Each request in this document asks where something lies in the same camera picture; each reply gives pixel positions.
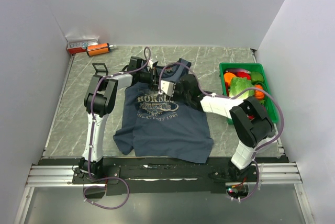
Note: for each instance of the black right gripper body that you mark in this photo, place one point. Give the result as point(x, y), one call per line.
point(180, 94)

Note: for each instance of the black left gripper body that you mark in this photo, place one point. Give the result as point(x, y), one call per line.
point(147, 78)

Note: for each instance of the blue sleeveless shirt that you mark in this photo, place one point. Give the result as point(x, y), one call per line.
point(153, 125)

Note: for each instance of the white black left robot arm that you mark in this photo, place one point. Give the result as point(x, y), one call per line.
point(99, 102)

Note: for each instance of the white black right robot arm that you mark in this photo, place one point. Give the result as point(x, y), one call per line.
point(250, 120)

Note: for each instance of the orange toy fruit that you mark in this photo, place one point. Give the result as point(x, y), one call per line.
point(228, 76)

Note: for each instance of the toy lettuce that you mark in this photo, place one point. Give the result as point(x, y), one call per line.
point(239, 84)

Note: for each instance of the orange cylinder tool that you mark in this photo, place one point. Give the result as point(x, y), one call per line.
point(99, 49)

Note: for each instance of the red toy chili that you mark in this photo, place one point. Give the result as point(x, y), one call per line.
point(242, 73)

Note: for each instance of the green toy pepper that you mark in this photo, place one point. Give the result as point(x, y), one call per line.
point(256, 77)

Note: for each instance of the orange toy pumpkin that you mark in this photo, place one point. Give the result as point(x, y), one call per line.
point(259, 95)

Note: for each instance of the red white cardboard box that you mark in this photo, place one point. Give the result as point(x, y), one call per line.
point(80, 46)

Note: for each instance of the green plastic bin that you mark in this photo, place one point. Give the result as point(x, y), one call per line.
point(252, 67)

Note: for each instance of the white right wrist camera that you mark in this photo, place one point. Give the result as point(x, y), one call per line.
point(167, 88)

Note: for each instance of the black rectangular frame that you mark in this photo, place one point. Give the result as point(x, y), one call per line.
point(100, 69)

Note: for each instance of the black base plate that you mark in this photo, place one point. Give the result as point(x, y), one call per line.
point(165, 175)

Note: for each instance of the aluminium frame rail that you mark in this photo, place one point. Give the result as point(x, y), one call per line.
point(63, 176)

